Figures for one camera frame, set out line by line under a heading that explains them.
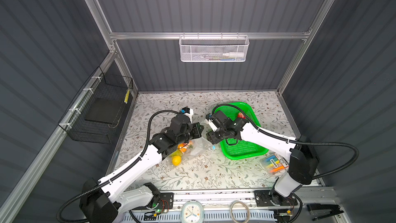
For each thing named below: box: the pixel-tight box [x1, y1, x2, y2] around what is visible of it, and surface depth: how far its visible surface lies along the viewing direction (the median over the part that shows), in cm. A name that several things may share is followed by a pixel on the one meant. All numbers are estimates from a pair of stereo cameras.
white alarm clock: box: [180, 200, 205, 223], surface depth 70 cm
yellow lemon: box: [171, 155, 183, 167], surface depth 84 cm
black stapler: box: [306, 203, 345, 221], surface depth 71 cm
